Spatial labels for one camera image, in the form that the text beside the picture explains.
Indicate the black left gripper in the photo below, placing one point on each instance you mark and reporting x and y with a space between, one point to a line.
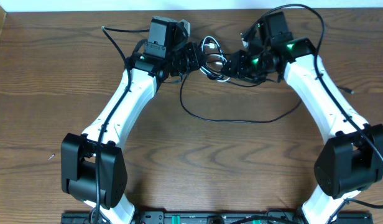
192 53

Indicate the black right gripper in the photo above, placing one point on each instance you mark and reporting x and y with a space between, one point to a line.
236 60

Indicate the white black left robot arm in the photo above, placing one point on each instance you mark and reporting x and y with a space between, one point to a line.
92 163

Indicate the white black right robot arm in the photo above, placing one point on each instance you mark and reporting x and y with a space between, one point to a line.
352 157

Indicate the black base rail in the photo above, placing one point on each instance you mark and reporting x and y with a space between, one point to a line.
272 216

